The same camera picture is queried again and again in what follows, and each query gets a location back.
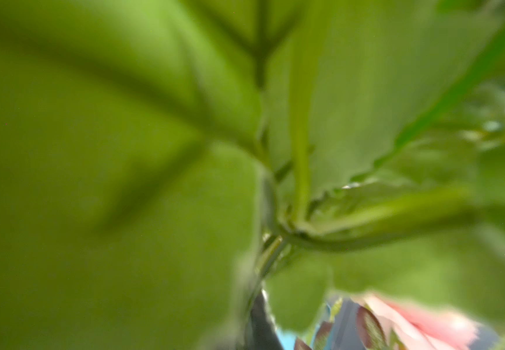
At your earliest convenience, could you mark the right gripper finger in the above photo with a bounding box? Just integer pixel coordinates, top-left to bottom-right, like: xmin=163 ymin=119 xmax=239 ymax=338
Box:
xmin=245 ymin=293 xmax=283 ymax=350

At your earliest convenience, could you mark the pink rose flower stem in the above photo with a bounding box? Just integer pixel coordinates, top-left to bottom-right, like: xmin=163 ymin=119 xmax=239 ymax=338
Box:
xmin=294 ymin=293 xmax=481 ymax=349

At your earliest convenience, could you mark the white flower green bunch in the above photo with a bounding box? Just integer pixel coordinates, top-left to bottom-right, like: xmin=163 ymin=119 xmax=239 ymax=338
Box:
xmin=0 ymin=1 xmax=505 ymax=349

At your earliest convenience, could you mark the teal cylindrical vase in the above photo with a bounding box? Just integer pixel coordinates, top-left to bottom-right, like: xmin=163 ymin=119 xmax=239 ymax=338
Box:
xmin=276 ymin=329 xmax=298 ymax=350

